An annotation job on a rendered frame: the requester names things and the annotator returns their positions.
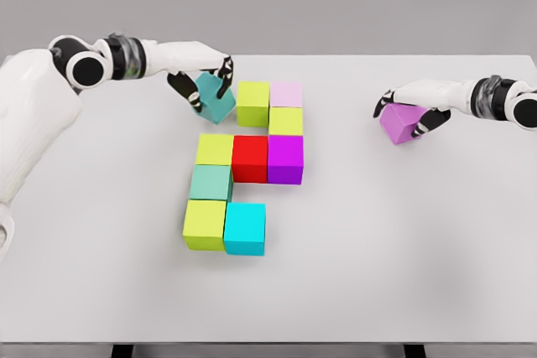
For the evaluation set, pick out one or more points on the red cube block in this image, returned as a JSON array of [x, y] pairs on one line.
[[250, 159]]

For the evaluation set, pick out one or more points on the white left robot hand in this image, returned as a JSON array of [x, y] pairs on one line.
[[197, 56]]

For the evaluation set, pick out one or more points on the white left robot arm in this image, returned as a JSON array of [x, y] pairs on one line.
[[38, 94]]

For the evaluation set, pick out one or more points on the pale pink cube block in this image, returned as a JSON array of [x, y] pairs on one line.
[[286, 94]]

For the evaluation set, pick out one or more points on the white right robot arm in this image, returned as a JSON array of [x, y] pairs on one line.
[[499, 98]]

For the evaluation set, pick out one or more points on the teal cube block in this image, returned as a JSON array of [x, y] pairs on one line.
[[215, 102]]

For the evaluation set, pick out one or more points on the vivid purple cube block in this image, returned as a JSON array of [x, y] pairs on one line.
[[285, 159]]

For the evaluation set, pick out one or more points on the orchid purple cube block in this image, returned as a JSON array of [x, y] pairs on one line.
[[400, 121]]

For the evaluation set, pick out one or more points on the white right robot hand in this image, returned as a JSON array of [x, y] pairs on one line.
[[419, 94]]

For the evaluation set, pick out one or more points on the sea green cube block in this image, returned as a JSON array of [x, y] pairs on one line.
[[210, 183]]

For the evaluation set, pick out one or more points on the yellow-green cube block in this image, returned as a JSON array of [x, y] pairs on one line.
[[286, 121], [253, 102], [204, 224], [215, 149]]

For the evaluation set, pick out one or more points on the bright cyan cube block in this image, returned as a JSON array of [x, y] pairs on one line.
[[245, 228]]

